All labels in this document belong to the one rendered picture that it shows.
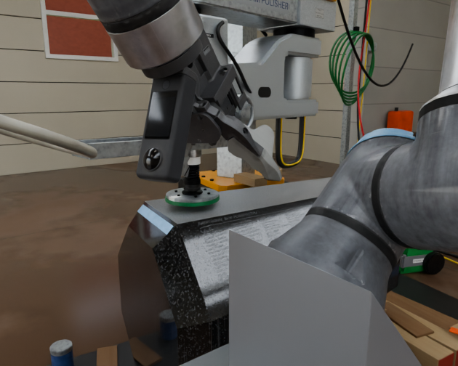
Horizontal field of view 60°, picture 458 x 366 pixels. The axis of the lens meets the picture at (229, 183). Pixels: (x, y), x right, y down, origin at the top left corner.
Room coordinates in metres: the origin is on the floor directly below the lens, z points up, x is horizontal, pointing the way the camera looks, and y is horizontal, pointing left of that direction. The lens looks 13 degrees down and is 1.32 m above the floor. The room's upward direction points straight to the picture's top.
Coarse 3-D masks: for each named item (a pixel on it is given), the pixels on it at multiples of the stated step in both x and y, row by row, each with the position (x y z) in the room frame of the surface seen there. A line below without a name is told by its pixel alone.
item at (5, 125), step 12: (0, 120) 0.88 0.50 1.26; (12, 120) 0.90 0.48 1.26; (0, 132) 1.28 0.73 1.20; (12, 132) 1.29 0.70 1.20; (24, 132) 0.90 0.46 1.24; (36, 132) 0.92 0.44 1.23; (48, 132) 0.94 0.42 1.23; (36, 144) 1.31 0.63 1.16; (48, 144) 1.30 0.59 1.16; (60, 144) 0.96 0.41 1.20; (72, 144) 0.99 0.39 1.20; (84, 144) 1.04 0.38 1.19; (84, 156) 1.21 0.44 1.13
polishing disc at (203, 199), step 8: (168, 192) 1.57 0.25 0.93; (176, 192) 1.57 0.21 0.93; (184, 192) 1.54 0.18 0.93; (192, 192) 1.54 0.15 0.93; (200, 192) 1.55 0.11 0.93; (216, 192) 1.57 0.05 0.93; (168, 200) 1.50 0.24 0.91; (176, 200) 1.48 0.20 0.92; (184, 200) 1.46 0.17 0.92; (192, 200) 1.46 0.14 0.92; (200, 200) 1.47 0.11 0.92; (208, 200) 1.49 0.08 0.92; (216, 200) 1.52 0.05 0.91
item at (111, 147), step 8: (88, 144) 1.20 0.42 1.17; (96, 144) 1.22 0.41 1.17; (104, 144) 1.24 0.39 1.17; (112, 144) 1.26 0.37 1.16; (120, 144) 1.28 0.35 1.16; (128, 144) 1.30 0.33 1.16; (136, 144) 1.32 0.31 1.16; (200, 144) 1.52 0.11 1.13; (208, 144) 1.55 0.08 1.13; (216, 144) 1.58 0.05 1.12; (224, 144) 1.61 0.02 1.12; (104, 152) 1.23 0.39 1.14; (112, 152) 1.25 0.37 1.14; (120, 152) 1.27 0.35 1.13; (128, 152) 1.30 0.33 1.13; (136, 152) 1.32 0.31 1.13
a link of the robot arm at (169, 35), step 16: (192, 0) 0.43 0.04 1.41; (160, 16) 0.39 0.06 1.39; (176, 16) 0.40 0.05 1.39; (192, 16) 0.41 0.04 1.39; (128, 32) 0.39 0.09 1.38; (144, 32) 0.39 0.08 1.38; (160, 32) 0.39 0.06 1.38; (176, 32) 0.40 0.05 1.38; (192, 32) 0.41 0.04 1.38; (128, 48) 0.40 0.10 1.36; (144, 48) 0.40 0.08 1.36; (160, 48) 0.40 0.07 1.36; (176, 48) 0.40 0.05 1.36; (128, 64) 0.43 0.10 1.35; (144, 64) 0.41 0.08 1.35; (160, 64) 0.41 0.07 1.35
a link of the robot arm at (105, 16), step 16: (96, 0) 0.38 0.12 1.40; (112, 0) 0.37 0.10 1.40; (128, 0) 0.37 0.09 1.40; (144, 0) 0.38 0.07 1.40; (160, 0) 0.38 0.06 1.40; (176, 0) 0.39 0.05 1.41; (112, 16) 0.38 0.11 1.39; (128, 16) 0.38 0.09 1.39; (144, 16) 0.38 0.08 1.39; (112, 32) 0.40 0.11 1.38
